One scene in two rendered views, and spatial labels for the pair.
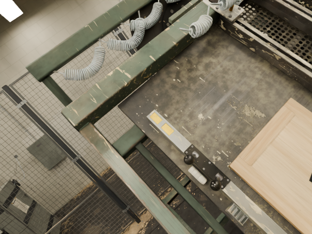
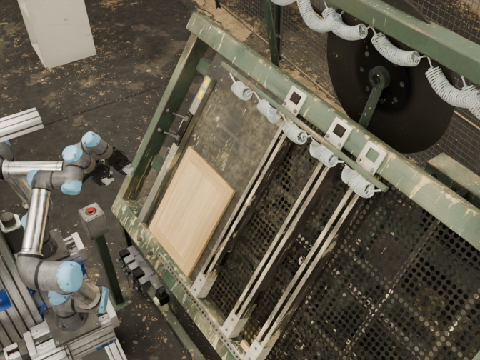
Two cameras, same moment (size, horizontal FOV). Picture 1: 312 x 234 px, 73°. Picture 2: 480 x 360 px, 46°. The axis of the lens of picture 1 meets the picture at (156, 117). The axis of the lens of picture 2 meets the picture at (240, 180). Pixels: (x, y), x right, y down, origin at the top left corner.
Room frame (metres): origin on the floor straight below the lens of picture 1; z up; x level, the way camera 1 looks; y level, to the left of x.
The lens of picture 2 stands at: (0.21, -2.48, 3.37)
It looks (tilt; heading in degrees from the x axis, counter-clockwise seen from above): 44 degrees down; 71
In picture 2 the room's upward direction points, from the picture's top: 3 degrees counter-clockwise
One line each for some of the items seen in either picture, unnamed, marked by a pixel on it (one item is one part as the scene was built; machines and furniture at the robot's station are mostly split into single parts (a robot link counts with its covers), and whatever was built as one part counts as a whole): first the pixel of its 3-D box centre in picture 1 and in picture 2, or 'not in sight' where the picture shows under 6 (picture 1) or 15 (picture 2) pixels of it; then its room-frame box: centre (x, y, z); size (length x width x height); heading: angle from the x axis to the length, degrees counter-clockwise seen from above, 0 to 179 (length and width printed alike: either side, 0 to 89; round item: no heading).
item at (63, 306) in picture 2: not in sight; (64, 297); (-0.09, -0.76, 1.20); 0.13 x 0.12 x 0.14; 155
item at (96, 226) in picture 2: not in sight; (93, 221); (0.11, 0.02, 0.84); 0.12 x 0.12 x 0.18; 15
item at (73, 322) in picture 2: not in sight; (68, 311); (-0.09, -0.75, 1.09); 0.15 x 0.15 x 0.10
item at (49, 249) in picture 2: not in sight; (41, 242); (-0.17, -0.27, 1.09); 0.15 x 0.15 x 0.10
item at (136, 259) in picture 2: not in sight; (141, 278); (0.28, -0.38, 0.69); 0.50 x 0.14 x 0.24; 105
